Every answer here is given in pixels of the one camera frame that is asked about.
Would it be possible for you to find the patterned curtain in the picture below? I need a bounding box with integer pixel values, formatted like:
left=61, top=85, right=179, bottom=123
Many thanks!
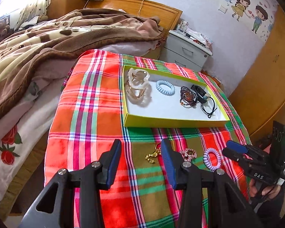
left=14, top=0, right=51, bottom=30

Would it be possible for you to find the dark beaded bracelet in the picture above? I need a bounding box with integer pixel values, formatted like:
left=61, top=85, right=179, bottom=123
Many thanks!
left=180, top=86, right=198, bottom=108

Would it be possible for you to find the clear heart-shaped bangle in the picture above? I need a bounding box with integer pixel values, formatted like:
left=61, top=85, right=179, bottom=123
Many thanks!
left=127, top=68, right=150, bottom=90

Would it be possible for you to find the gold chain bracelet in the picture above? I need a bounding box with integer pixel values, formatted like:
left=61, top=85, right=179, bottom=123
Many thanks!
left=144, top=143, right=162, bottom=164

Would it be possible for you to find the purple spiral hair tie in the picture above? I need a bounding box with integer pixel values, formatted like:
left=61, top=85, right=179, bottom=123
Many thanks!
left=202, top=147, right=222, bottom=172

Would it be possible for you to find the light blue spiral hair tie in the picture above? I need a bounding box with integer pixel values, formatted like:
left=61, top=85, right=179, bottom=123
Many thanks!
left=155, top=79, right=176, bottom=96

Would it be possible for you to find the floral white bedsheet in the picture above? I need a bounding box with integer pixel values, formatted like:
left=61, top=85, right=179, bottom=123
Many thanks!
left=0, top=58, right=78, bottom=219

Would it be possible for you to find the cartoon children wall sticker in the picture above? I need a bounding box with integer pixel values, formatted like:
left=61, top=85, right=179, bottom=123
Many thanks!
left=219, top=0, right=279, bottom=42

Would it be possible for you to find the right hand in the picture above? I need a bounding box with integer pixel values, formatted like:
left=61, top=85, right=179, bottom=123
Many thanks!
left=249, top=179, right=281, bottom=199

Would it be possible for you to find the pink crystal chain bracelet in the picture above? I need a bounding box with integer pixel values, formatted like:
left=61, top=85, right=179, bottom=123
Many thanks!
left=180, top=147, right=198, bottom=162

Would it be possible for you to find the wooden headboard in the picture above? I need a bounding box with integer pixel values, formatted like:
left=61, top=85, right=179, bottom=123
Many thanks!
left=87, top=0, right=182, bottom=30

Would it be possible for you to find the black cord with teal bead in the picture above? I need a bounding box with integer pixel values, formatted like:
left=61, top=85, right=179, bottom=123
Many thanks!
left=199, top=93, right=218, bottom=119

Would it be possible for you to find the yellow-green shallow box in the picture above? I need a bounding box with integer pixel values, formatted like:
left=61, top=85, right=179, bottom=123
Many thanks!
left=122, top=65, right=230, bottom=128

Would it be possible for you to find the clutter on nightstand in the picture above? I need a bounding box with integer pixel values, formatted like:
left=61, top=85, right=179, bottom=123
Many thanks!
left=176, top=20, right=213, bottom=48

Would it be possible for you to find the wooden door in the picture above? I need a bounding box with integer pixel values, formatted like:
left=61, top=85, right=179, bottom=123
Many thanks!
left=229, top=7, right=285, bottom=144

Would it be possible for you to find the pink scalloped bangle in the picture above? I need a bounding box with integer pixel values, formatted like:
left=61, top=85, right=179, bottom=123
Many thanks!
left=124, top=80, right=151, bottom=107

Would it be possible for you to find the teddy bear picture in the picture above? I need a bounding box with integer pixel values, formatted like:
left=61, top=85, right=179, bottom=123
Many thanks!
left=0, top=15, right=13, bottom=42

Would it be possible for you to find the black fitness band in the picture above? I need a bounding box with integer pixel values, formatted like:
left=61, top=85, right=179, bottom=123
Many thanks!
left=191, top=85, right=208, bottom=104

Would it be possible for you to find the grey bedside nightstand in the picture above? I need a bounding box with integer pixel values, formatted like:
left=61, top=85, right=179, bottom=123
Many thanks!
left=159, top=30, right=213, bottom=72

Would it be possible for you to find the brown paw-print blanket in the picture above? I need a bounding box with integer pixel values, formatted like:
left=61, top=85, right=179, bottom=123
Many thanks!
left=0, top=8, right=165, bottom=120

